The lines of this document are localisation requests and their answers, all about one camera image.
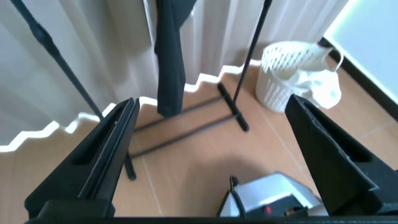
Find white laundry basket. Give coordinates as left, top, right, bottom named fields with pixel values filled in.
left=255, top=40, right=345, bottom=114

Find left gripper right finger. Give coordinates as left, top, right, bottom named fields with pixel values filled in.
left=285, top=94, right=398, bottom=217

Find beige curtain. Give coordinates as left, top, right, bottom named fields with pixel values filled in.
left=0, top=0, right=349, bottom=147

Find white garment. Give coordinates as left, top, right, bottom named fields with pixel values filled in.
left=280, top=69, right=342, bottom=111

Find black clothes rack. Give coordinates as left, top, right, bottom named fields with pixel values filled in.
left=10, top=0, right=274, bottom=182

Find black shorts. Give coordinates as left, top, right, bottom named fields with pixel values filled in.
left=154, top=0, right=198, bottom=119

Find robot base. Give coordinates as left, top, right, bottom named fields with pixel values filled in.
left=216, top=172, right=329, bottom=218

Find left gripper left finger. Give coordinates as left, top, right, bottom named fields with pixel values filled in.
left=24, top=97, right=141, bottom=218

